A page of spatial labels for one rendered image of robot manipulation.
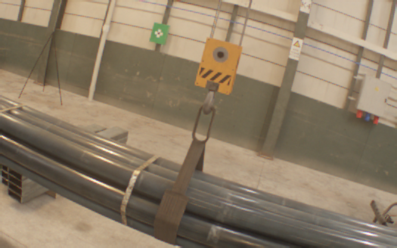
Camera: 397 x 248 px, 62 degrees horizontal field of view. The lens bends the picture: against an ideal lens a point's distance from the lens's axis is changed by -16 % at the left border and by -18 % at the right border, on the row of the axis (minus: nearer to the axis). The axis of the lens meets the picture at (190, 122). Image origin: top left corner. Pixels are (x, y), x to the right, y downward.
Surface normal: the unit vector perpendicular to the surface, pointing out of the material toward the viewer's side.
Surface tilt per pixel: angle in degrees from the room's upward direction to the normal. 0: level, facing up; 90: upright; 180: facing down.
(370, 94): 90
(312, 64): 90
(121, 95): 90
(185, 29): 90
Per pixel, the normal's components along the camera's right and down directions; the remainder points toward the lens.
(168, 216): -0.11, -0.31
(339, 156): -0.25, 0.19
